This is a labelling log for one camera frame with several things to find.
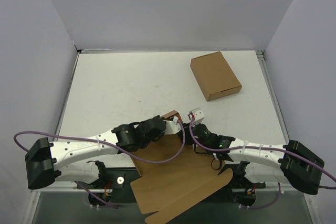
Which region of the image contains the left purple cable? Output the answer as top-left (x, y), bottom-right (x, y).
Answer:
top-left (13, 120), bottom-right (188, 164)

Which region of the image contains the aluminium frame rail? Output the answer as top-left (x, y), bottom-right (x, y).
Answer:
top-left (256, 50), bottom-right (314, 192)

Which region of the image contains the cardboard box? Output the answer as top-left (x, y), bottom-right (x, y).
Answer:
top-left (190, 51), bottom-right (242, 101)
top-left (130, 110), bottom-right (234, 224)

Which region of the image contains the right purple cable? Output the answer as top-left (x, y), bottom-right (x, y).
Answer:
top-left (188, 119), bottom-right (336, 190)

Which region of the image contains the folded closed cardboard box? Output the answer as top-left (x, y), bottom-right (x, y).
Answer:
top-left (190, 51), bottom-right (242, 101)

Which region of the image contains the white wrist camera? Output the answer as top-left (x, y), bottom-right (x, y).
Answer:
top-left (164, 116), bottom-right (183, 135)
top-left (188, 108), bottom-right (205, 125)

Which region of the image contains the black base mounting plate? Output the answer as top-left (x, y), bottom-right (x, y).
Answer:
top-left (76, 164), bottom-right (266, 204)

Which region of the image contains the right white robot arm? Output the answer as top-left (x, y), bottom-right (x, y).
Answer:
top-left (183, 123), bottom-right (324, 195)

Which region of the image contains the purple cable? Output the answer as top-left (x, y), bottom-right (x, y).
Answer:
top-left (188, 119), bottom-right (336, 190)
top-left (13, 120), bottom-right (188, 164)

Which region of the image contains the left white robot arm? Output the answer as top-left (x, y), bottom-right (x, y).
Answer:
top-left (25, 116), bottom-right (171, 190)

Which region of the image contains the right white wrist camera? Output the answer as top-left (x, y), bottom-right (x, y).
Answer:
top-left (188, 108), bottom-right (205, 125)

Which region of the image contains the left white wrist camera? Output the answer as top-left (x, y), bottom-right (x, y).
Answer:
top-left (164, 116), bottom-right (183, 135)

